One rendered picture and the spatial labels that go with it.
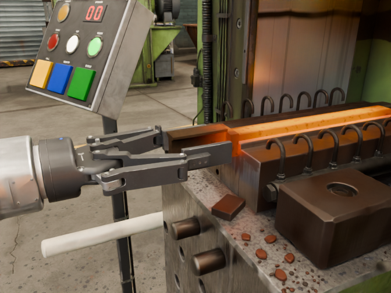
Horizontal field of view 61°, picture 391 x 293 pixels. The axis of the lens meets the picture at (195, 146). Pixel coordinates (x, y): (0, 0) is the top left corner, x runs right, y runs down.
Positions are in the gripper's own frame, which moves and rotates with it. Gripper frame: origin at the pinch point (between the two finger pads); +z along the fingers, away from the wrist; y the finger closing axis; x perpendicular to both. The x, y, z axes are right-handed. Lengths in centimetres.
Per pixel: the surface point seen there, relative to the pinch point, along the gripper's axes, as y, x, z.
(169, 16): -513, 7, 182
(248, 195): 5.5, -6.4, 5.1
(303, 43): -18.6, 10.8, 33.0
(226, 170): -1.1, -5.5, 5.1
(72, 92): -44.6, -0.8, -12.9
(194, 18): -849, -6, 376
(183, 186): -4.0, -8.6, -0.9
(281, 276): 18.6, -7.8, 0.7
